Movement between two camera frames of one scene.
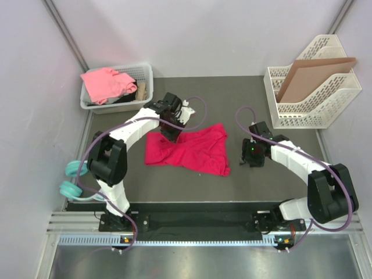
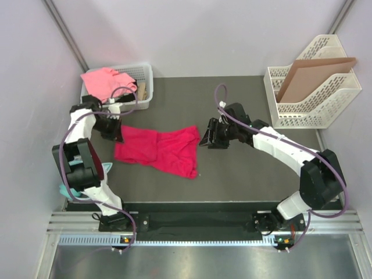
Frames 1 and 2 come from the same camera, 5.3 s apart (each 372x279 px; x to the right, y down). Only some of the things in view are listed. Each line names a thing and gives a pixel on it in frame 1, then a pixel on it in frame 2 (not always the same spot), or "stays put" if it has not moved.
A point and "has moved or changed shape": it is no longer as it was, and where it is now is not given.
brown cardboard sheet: (302, 72) stays put
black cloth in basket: (131, 96) stays put
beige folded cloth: (142, 91) stays put
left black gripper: (172, 137) to (116, 135)
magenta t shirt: (204, 148) has moved or changed shape
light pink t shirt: (102, 83) stays put
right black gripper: (246, 157) to (216, 143)
